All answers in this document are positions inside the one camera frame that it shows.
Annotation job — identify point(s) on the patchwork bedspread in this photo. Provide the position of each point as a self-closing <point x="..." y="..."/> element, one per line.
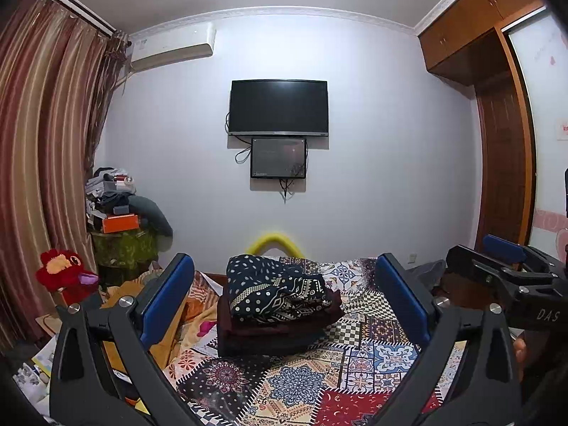
<point x="377" y="355"/>

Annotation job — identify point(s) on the person's right hand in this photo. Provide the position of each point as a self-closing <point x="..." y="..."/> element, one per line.
<point x="522" y="353"/>

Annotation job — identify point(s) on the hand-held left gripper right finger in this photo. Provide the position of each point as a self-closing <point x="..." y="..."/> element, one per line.
<point x="401" y="295"/>

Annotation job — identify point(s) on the white wall socket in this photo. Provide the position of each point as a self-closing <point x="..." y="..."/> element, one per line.
<point x="412" y="258"/>

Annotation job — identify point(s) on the pile of papers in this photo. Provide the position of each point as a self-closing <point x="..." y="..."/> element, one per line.
<point x="33" y="372"/>

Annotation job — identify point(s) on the white curtain rail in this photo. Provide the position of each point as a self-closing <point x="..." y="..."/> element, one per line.
<point x="75" y="6"/>

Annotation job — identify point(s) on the small wall monitor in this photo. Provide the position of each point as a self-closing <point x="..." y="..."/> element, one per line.
<point x="277" y="157"/>

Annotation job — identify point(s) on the dark cloth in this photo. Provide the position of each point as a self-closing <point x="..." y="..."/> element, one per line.
<point x="426" y="275"/>

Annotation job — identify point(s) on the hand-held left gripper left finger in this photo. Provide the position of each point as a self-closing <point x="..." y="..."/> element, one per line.
<point x="166" y="293"/>

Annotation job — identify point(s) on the yellow foam tube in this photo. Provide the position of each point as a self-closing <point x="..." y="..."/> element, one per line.
<point x="275" y="242"/>

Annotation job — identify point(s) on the red plush toy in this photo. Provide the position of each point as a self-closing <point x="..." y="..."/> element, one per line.
<point x="62" y="275"/>

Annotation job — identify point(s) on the pile of clutter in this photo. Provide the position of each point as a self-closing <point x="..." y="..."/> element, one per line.
<point x="108" y="191"/>

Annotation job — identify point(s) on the wooden overhead cabinet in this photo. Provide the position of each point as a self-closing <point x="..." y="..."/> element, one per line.
<point x="470" y="26"/>

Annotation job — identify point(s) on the green cloth covered table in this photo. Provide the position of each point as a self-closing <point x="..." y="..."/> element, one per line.
<point x="124" y="248"/>

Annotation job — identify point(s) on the navy patterned hooded garment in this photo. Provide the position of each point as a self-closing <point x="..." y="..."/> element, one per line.
<point x="266" y="284"/>

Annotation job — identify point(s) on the orange box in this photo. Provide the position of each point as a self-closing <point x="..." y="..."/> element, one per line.
<point x="120" y="223"/>

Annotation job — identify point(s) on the maroon folded garment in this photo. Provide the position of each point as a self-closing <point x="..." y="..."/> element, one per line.
<point x="275" y="326"/>

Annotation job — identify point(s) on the large wall television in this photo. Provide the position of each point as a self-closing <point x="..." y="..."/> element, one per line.
<point x="278" y="107"/>

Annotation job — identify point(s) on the grey cushion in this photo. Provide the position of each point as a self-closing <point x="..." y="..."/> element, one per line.
<point x="153" y="215"/>

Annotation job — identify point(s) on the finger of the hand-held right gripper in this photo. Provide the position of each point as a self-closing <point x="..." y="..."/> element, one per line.
<point x="475" y="266"/>
<point x="503" y="247"/>

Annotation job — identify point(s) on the striped brown curtain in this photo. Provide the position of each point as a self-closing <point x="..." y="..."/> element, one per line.
<point x="44" y="142"/>

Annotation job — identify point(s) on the brown wooden door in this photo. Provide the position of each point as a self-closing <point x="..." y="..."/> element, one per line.
<point x="503" y="164"/>

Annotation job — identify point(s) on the orange floral blanket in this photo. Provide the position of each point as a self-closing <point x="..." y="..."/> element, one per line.
<point x="195" y="319"/>

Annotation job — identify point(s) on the white air conditioner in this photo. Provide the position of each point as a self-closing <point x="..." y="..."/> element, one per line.
<point x="171" y="46"/>

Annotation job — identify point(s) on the dark folded garment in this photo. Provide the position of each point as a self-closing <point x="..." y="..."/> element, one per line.
<point x="266" y="344"/>

